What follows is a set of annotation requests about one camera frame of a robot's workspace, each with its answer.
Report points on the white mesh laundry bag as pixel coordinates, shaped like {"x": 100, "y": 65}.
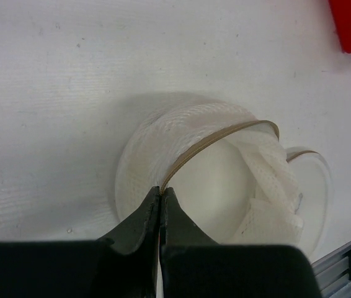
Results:
{"x": 230, "y": 173}

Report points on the aluminium mounting rail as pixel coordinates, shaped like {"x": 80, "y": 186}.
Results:
{"x": 332, "y": 273}

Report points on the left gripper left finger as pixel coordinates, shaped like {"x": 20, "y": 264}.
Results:
{"x": 121, "y": 263}

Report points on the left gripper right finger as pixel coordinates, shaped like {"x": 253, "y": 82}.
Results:
{"x": 194, "y": 265}

